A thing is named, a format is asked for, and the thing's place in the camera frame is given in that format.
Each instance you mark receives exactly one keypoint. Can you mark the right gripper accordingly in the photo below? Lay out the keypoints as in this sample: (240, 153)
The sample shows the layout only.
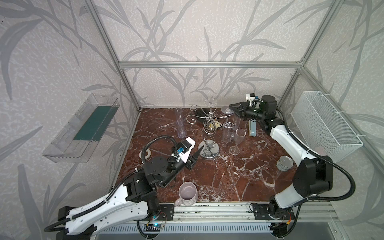
(245, 111)

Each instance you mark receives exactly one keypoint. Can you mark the black yellow work glove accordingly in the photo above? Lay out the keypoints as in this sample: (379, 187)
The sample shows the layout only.
(207, 118)

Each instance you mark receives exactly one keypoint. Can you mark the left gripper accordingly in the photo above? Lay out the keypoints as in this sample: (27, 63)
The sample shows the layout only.
(188, 159)

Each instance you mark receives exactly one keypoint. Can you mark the chrome wine glass rack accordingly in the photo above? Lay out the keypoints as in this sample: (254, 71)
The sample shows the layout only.
(211, 147)

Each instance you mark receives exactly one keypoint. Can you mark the aluminium front rail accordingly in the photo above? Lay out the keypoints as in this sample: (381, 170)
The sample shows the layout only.
(225, 212)

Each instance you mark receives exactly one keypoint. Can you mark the lilac ceramic mug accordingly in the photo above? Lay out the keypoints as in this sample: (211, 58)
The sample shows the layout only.
(188, 195)

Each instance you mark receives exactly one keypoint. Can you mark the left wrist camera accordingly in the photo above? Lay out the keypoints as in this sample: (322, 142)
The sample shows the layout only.
(183, 150)

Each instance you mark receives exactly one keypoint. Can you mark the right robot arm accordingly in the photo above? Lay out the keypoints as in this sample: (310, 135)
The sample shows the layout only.
(314, 174)

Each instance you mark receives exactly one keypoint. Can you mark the green circuit board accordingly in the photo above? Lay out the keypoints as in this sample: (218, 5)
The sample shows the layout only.
(154, 227)

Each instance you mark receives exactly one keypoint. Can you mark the clear champagne flute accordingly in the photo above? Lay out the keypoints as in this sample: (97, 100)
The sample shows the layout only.
(238, 139)
(180, 122)
(228, 125)

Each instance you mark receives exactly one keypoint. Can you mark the pink object in basket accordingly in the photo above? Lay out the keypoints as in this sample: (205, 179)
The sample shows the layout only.
(320, 151)

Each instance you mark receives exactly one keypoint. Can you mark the clear acrylic wall shelf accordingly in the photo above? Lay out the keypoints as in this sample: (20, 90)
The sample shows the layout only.
(79, 138)

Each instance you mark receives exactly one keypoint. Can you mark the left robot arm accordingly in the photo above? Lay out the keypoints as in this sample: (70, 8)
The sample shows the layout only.
(134, 198)

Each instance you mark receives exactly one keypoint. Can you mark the white wire wall basket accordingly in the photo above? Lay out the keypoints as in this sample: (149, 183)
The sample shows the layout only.
(321, 125)

